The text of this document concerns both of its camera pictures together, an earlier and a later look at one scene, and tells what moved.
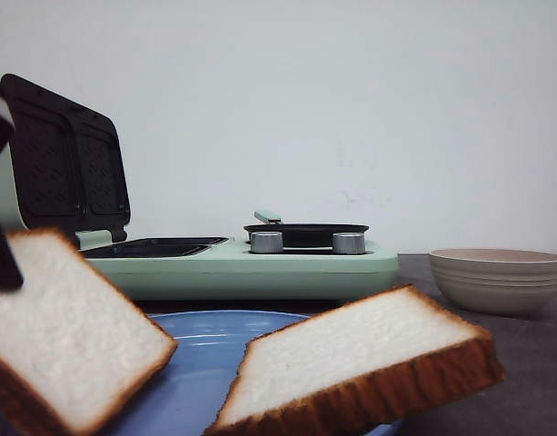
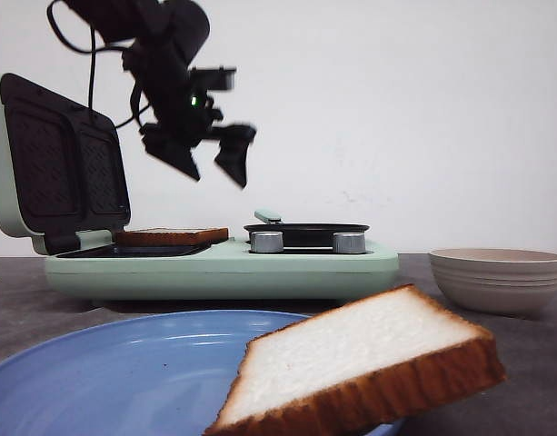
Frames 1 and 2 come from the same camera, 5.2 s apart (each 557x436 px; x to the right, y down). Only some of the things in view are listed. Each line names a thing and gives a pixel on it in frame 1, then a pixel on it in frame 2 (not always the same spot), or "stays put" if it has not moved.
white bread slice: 379,354 stays put
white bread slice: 66,347 → 171,237
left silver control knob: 266,242 stays put
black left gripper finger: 4,269 → 175,153
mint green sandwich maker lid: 64,167 stays put
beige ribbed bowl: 499,282 stays put
